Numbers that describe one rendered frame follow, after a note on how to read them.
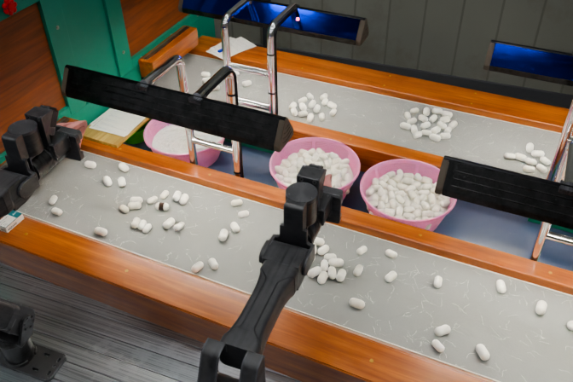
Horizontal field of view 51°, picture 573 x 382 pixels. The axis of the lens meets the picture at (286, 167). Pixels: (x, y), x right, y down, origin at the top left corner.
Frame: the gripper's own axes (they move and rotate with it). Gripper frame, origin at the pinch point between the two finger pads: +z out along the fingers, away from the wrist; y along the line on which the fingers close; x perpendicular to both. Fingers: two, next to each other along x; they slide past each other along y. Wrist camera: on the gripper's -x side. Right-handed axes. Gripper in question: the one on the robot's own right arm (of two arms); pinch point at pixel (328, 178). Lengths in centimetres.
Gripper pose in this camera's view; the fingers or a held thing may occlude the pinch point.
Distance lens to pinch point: 124.8
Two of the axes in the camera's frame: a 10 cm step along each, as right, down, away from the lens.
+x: 0.0, 8.0, 6.0
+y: -9.4, -2.1, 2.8
